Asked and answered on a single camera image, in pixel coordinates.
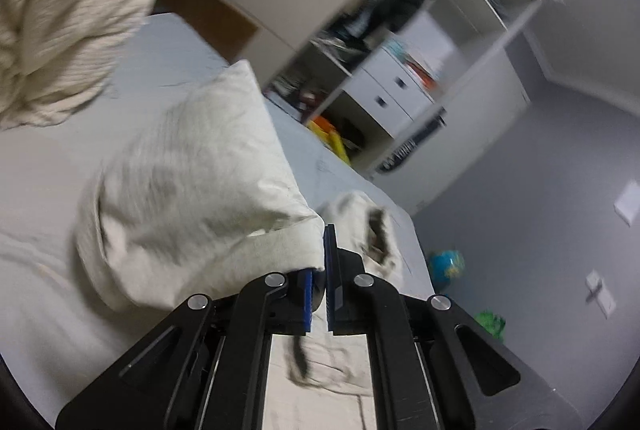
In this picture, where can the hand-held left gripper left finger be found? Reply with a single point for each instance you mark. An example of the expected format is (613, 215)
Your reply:
(305, 302)

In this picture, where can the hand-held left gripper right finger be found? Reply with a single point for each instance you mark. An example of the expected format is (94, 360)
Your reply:
(330, 280)

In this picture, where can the cream large garment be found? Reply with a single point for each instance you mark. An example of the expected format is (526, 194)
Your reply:
(200, 190)

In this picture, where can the blue globe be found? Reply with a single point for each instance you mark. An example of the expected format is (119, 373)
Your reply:
(446, 267)

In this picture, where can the yellow orange toy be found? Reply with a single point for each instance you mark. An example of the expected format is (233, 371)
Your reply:
(334, 140)

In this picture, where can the dark bag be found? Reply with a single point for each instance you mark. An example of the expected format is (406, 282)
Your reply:
(352, 134)

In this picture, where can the black racket bag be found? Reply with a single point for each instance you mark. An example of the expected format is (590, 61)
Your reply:
(410, 144)

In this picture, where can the green plastic bag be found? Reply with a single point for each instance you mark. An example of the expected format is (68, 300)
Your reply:
(491, 324)

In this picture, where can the small items pile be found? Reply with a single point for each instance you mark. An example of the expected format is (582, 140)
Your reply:
(300, 99)

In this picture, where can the white drawer unit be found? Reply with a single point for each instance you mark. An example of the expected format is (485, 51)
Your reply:
(390, 94)

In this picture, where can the brown wooden headboard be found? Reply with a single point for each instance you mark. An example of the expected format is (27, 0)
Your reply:
(210, 19)

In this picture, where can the bed with pale blue cover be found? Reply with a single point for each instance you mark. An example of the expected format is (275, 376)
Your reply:
(50, 169)

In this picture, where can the cream knitted blanket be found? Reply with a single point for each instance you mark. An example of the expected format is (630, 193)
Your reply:
(65, 9)

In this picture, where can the white wall switch plate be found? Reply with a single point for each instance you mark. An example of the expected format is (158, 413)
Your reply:
(629, 202)
(601, 294)

